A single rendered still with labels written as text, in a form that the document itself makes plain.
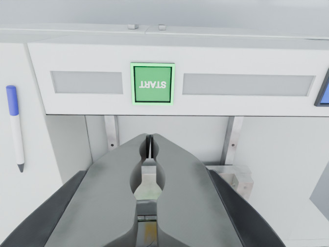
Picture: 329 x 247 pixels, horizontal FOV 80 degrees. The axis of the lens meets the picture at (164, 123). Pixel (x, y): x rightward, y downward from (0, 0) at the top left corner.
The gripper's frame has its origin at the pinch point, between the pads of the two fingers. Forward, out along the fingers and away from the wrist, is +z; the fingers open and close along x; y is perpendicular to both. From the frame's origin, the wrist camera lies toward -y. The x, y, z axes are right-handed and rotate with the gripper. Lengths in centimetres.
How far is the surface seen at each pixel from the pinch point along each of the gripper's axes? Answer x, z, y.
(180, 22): 14, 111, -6
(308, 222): 58, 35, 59
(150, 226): -0.6, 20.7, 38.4
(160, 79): 1.0, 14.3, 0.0
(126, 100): -3.6, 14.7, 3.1
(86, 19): -37, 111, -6
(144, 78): -1.0, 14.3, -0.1
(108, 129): -9.4, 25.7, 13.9
